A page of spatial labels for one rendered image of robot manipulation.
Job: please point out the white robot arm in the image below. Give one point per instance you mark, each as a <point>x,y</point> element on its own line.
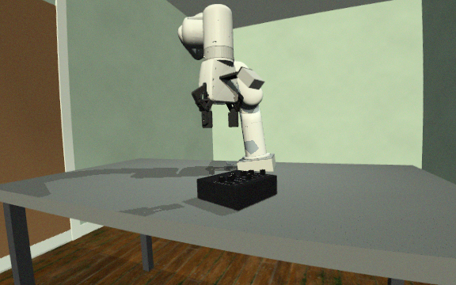
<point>213,38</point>

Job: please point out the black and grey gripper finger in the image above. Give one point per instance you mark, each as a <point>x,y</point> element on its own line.
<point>204,106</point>
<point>233,114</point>

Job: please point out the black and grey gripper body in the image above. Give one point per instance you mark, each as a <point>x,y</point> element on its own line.
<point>219,90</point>

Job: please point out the black lighting desk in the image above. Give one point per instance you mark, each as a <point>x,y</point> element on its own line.
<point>237,189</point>

